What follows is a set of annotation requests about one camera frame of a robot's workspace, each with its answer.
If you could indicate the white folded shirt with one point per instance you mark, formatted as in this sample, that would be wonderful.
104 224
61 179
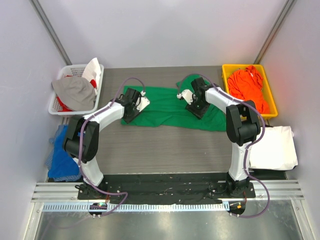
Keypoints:
275 151

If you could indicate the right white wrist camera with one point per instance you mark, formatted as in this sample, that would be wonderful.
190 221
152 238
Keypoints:
186 95

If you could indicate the aluminium corner rail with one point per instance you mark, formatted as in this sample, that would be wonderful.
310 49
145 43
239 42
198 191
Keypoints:
50 30
285 11

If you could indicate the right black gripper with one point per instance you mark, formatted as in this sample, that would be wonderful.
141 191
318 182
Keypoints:
198 110

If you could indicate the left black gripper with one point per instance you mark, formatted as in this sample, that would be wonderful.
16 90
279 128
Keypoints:
130 115

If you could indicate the slotted cable duct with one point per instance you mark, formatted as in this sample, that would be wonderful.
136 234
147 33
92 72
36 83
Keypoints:
95 207

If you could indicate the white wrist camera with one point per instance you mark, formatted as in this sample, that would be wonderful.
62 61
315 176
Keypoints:
186 95
142 101

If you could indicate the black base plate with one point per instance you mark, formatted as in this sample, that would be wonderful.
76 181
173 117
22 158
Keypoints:
164 189

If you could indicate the beige grey shirt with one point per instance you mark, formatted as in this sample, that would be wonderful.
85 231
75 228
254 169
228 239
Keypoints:
75 92

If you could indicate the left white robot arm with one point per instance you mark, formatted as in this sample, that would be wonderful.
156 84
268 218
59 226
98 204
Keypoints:
81 140

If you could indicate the orange t-shirt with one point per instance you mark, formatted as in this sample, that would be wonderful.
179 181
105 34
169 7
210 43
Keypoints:
247 84

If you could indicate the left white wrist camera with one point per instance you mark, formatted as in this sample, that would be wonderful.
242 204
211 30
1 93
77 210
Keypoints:
142 101

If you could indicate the green t-shirt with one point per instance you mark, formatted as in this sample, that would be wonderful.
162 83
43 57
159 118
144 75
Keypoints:
167 110

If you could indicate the white cloth in basket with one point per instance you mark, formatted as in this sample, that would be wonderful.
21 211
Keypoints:
92 71

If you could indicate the right aluminium corner rail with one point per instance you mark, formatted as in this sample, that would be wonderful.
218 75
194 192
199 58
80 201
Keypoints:
285 11

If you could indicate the yellow plastic bin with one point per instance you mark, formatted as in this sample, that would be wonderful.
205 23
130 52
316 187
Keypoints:
228 69

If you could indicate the blue checked shirt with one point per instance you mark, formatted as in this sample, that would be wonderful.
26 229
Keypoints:
61 167

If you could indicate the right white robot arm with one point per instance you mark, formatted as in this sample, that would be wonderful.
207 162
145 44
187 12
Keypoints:
242 127

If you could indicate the white perforated basket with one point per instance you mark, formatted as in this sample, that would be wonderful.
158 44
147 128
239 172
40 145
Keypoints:
55 108

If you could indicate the left aluminium corner rail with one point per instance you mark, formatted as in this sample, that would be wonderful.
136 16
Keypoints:
50 30

